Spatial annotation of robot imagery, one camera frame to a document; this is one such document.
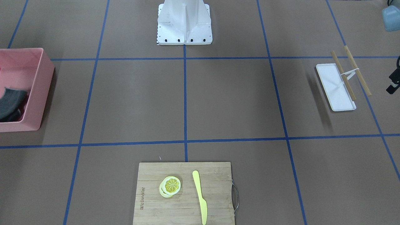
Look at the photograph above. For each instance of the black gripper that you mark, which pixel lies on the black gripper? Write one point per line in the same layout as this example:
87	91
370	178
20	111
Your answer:
394	77

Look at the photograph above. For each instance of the dark grey cloth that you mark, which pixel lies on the dark grey cloth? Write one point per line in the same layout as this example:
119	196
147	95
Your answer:
10	104

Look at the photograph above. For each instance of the wooden rack bar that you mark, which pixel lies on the wooden rack bar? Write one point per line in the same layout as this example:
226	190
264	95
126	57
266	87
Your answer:
357	70
343	76

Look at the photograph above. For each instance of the white rack tray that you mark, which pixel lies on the white rack tray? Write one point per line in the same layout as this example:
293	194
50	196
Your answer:
334	88

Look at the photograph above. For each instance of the yellow plastic knife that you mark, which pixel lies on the yellow plastic knife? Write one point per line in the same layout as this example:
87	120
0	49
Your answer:
202	201

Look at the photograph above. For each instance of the yellow lemon slices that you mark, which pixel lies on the yellow lemon slices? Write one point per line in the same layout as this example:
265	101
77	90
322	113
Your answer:
169	186

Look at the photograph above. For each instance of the wooden cutting board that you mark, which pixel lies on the wooden cutting board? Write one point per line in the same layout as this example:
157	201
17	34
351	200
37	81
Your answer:
183	208

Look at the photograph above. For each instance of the pink plastic bin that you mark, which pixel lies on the pink plastic bin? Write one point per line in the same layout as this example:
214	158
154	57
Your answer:
30	70

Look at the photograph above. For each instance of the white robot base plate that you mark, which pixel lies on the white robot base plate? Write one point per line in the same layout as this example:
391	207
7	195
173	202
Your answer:
184	22

